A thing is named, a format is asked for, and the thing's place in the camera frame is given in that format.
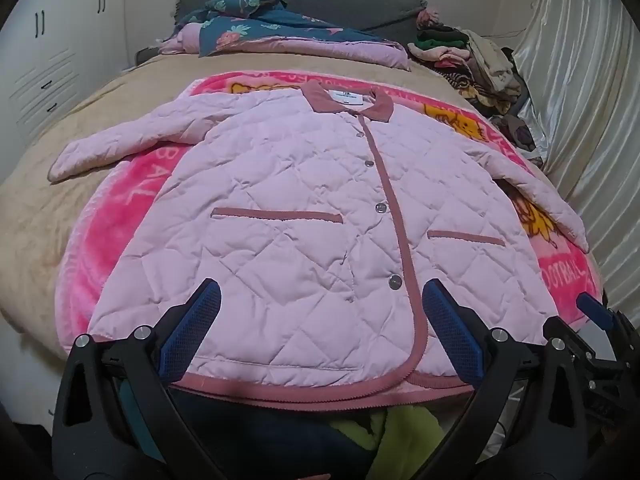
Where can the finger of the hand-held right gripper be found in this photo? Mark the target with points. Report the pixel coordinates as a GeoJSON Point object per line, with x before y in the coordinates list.
{"type": "Point", "coordinates": [595, 307]}
{"type": "Point", "coordinates": [582, 342]}

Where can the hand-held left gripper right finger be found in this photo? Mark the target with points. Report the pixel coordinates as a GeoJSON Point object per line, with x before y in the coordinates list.
{"type": "Point", "coordinates": [450, 327]}

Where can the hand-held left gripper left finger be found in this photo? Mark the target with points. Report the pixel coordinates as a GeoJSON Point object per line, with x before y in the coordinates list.
{"type": "Point", "coordinates": [192, 327]}

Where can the pink quilted jacket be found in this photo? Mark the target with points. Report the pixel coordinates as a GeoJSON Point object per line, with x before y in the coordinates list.
{"type": "Point", "coordinates": [300, 210]}

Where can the pile of folded clothes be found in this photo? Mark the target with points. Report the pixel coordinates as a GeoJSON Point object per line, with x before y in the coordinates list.
{"type": "Point", "coordinates": [480, 60]}

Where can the yellow-green garment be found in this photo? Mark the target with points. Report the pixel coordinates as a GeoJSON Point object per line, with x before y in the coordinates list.
{"type": "Point", "coordinates": [395, 440]}

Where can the pink cartoon printed blanket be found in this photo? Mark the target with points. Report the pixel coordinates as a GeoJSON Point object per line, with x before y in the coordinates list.
{"type": "Point", "coordinates": [125, 210]}

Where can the beige bed cover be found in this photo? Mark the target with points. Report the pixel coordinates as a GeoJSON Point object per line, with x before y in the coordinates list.
{"type": "Point", "coordinates": [50, 240]}

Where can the white satin curtain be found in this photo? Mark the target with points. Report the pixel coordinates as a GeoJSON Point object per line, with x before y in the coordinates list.
{"type": "Point", "coordinates": [590, 110]}

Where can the dark bedside stand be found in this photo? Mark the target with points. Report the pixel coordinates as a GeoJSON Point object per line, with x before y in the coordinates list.
{"type": "Point", "coordinates": [147, 57]}

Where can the dark blue floral quilt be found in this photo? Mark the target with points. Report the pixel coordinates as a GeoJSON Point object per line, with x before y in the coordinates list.
{"type": "Point", "coordinates": [280, 30]}

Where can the pink floral cloth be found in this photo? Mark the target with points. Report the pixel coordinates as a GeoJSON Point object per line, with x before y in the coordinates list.
{"type": "Point", "coordinates": [427, 17]}

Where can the white wardrobe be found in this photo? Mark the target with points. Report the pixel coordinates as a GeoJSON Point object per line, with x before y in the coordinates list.
{"type": "Point", "coordinates": [60, 35]}

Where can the grey padded headboard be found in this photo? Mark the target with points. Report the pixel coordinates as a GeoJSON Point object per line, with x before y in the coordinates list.
{"type": "Point", "coordinates": [350, 5]}

